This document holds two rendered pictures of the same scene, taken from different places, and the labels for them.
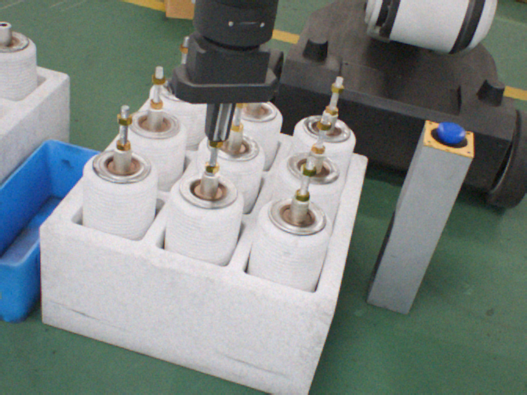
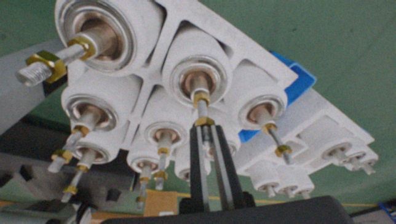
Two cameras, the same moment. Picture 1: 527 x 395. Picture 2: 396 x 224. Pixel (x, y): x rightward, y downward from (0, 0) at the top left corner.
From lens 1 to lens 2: 0.74 m
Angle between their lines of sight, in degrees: 24
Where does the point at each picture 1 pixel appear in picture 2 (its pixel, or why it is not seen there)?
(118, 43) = not seen: hidden behind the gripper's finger
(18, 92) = (260, 164)
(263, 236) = (145, 20)
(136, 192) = (258, 87)
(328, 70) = (106, 186)
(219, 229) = (191, 40)
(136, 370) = (226, 7)
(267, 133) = (138, 149)
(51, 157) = (241, 135)
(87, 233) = (275, 68)
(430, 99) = (44, 173)
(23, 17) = not seen: hidden behind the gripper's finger
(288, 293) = not seen: outside the picture
